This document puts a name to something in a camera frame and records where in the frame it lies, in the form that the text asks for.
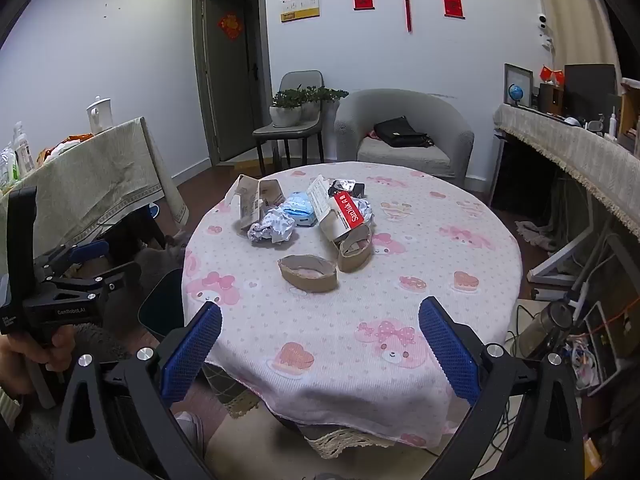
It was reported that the person's foot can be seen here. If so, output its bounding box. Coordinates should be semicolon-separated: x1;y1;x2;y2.
172;410;206;457

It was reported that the dark teal trash bin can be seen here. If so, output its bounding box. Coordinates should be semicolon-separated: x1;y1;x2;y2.
138;267;186;341

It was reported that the beige curtain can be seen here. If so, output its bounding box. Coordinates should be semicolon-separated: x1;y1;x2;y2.
530;0;617;111

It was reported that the grey chair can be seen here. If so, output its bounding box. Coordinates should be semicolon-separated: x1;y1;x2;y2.
252;71;326;173

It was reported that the red door decoration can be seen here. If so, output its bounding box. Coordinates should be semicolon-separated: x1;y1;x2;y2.
218;14;241;41

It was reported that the green bottle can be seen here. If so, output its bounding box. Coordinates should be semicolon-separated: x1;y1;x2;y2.
0;144;21;187

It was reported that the picture frame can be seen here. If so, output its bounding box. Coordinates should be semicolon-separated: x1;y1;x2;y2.
503;63;534;109

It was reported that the white desk leg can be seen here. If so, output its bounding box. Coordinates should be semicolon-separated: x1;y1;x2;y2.
529;220;622;286

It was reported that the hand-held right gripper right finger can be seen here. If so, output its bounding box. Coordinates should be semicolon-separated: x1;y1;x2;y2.
419;296;586;480

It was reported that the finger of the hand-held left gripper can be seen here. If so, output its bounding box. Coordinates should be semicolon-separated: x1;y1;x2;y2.
45;261;142;306
34;240;110;277

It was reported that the dark door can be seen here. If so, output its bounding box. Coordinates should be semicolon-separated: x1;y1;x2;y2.
202;0;273;163

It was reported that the person's left hand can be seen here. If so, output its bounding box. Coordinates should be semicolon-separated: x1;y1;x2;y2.
0;327;76;396

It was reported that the black bag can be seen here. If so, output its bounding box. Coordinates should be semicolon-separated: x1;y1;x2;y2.
372;116;434;148

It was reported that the clear plastic bottle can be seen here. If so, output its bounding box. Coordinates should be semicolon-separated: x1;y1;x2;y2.
11;121;35;177

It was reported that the torn brown cardboard box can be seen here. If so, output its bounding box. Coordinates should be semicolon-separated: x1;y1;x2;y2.
227;175;287;233

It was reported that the white kettle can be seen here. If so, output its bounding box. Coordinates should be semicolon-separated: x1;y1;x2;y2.
86;96;114;135

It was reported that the beige tablecloth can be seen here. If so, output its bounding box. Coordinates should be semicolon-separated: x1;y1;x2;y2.
0;117;190;273

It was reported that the white paper box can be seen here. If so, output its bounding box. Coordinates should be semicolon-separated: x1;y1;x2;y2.
306;175;333;223

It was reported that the lace table skirt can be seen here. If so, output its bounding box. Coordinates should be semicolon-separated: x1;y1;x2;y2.
300;427;403;461

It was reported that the white security camera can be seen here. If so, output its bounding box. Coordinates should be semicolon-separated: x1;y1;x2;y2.
537;11;556;52

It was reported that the black monitor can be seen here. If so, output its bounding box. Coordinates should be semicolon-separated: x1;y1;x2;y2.
564;64;619;122

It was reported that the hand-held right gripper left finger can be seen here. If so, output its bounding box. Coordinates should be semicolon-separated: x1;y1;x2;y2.
52;301;223;480

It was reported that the brown cardboard tape ring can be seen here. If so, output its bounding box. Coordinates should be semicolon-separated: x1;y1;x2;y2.
336;225;373;273
277;255;340;294

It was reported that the grey armchair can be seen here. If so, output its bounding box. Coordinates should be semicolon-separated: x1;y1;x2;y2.
334;89;475;186

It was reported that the pink printed tablecloth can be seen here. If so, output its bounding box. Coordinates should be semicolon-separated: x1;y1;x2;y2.
181;161;523;448

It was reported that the foil ball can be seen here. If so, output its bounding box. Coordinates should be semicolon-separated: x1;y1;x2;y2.
247;208;297;245
352;197;376;223

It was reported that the person's grey fleece leg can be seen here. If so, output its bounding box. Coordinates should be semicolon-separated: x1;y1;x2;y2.
134;232;192;282

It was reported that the potted plant white planter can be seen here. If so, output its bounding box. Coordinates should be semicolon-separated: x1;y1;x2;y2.
269;89;304;128
300;86;349;121

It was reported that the blue packet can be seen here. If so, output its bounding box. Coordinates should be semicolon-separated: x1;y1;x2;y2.
277;191;317;227

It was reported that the red label card package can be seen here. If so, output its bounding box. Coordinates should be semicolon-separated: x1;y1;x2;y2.
319;191;373;245

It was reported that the black wrapper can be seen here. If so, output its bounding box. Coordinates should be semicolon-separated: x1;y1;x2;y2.
327;178;367;200

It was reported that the TV cabinet with lace cover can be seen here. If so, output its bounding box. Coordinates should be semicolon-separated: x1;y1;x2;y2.
492;104;640;241

